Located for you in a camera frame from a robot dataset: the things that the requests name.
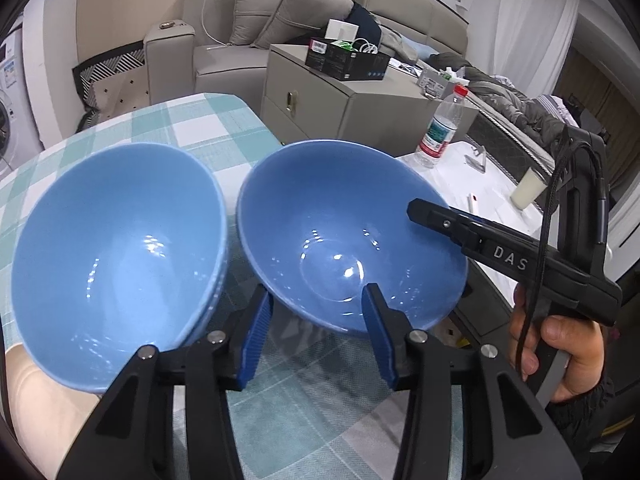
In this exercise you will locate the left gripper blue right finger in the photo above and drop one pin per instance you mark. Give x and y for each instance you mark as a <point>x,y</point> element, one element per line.
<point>506,432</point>

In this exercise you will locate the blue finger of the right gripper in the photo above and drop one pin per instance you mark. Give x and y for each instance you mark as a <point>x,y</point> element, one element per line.
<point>473,234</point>

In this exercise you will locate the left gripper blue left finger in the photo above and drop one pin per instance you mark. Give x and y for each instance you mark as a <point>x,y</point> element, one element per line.
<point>129,433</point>

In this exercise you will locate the large cream plate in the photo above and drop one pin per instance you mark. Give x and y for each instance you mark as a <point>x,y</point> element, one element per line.
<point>46,416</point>

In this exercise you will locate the blue bowl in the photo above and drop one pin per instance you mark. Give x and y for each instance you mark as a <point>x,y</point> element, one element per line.
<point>129,247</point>
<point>319,220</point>

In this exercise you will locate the person's right hand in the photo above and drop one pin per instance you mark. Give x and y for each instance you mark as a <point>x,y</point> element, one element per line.
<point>581,345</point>

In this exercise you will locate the white paper cup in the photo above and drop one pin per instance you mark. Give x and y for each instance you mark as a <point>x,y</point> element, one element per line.
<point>532,184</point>

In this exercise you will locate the plastic water bottle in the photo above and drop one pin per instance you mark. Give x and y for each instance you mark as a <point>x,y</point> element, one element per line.
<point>443,126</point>

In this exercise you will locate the black box on cabinet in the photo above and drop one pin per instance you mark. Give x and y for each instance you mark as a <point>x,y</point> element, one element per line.
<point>343,63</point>

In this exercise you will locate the grey bedside cabinet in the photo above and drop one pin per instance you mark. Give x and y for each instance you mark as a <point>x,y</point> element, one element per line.
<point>301,104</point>

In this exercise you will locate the grey cushion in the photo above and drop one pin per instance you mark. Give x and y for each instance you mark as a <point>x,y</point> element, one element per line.
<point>249,18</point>
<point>295,18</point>

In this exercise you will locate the white washing machine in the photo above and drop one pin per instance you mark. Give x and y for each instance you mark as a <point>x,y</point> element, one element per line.
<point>20,140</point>

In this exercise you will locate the grey sofa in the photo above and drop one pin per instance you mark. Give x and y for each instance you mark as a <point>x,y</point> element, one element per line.
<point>221,46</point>

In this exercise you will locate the patterned floor cushion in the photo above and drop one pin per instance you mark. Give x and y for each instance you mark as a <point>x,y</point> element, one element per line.
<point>111,84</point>

